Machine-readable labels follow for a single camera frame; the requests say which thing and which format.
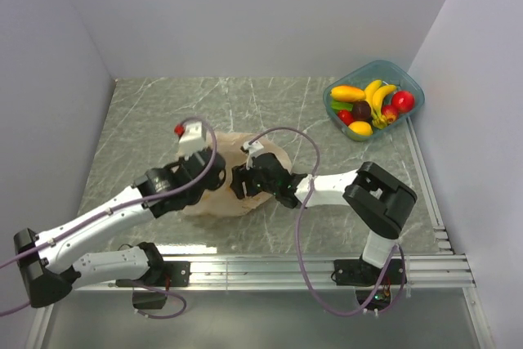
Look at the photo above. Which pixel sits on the aluminium mounting rail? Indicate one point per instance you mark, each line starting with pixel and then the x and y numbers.
pixel 248 290

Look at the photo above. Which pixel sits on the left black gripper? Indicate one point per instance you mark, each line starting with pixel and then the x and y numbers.
pixel 219 180

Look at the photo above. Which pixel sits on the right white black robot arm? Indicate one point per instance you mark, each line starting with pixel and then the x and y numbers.
pixel 380 200

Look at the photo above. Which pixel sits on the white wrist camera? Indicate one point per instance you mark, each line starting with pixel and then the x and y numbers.
pixel 252 148
pixel 191 138

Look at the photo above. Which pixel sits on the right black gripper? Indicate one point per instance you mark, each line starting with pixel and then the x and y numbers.
pixel 242 174

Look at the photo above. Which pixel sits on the translucent printed plastic bag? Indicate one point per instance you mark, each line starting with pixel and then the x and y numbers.
pixel 223 202

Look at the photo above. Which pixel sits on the yellow toy banana bunch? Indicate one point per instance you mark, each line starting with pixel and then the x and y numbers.
pixel 375 94

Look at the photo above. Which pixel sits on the green toy pepper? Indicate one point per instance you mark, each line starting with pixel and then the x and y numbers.
pixel 339 105

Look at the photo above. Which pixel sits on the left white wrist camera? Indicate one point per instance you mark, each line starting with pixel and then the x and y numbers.
pixel 191 138

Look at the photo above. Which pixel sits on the red toy strawberry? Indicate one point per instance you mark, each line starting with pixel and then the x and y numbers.
pixel 346 117

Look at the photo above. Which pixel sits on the yellow toy lemon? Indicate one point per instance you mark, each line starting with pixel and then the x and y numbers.
pixel 361 128

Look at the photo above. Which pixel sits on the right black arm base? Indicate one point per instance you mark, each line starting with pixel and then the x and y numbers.
pixel 359 274

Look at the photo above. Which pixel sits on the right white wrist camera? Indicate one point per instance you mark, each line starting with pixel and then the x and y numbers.
pixel 252 148

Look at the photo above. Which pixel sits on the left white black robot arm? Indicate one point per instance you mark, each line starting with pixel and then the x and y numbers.
pixel 54 262

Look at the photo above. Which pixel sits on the red toy apple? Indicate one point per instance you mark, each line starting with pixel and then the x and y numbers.
pixel 403 101

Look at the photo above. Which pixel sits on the dark purple toy fruit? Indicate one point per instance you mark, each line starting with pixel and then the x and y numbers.
pixel 361 111

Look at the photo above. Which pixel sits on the blue transparent plastic container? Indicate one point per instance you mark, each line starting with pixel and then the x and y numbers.
pixel 383 70

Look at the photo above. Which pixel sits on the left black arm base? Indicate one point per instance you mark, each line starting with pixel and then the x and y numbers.
pixel 174 275

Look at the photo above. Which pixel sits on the orange yellow toy mango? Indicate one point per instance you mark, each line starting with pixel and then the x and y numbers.
pixel 348 94

